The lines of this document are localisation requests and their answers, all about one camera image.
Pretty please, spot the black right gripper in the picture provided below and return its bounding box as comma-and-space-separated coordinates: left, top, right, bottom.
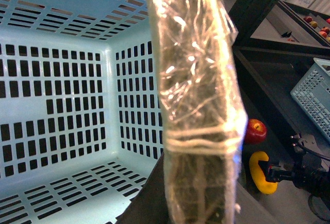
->
265, 133, 329, 196

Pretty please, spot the plastic wrapped left gripper finger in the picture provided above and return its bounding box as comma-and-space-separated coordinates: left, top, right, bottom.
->
146, 0, 248, 223

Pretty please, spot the yellow mango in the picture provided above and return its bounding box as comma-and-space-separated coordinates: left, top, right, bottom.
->
249, 151, 278, 195

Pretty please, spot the light blue plastic basket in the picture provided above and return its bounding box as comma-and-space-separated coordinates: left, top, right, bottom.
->
1, 0, 163, 223

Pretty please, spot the red apple near front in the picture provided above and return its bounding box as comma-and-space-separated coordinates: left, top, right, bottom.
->
244, 119, 267, 145

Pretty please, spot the black rack post left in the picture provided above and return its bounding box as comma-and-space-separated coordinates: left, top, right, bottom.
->
229, 0, 279, 46

